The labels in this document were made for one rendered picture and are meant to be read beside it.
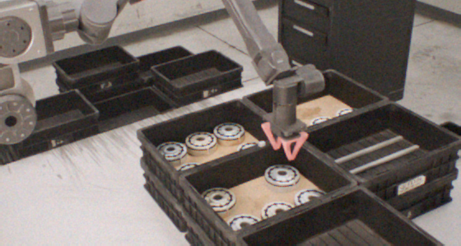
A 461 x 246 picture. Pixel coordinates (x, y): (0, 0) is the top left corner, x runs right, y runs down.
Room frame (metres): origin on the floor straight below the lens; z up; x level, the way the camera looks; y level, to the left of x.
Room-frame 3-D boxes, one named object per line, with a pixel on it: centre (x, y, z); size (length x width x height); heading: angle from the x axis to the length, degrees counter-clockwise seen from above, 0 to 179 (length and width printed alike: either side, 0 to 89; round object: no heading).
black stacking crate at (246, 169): (1.35, -0.21, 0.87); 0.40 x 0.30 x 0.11; 116
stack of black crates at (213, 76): (2.83, -0.08, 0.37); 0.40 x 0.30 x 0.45; 118
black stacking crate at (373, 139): (1.52, -0.57, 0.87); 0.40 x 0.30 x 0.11; 116
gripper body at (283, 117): (1.28, -0.25, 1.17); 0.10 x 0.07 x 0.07; 25
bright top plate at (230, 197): (1.37, -0.08, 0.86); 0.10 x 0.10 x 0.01
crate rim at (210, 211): (1.35, -0.21, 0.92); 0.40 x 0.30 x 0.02; 116
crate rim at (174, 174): (1.62, -0.08, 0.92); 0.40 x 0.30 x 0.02; 116
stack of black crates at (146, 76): (3.18, 0.11, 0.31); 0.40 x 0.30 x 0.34; 118
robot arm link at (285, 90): (1.29, -0.25, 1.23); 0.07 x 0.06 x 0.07; 117
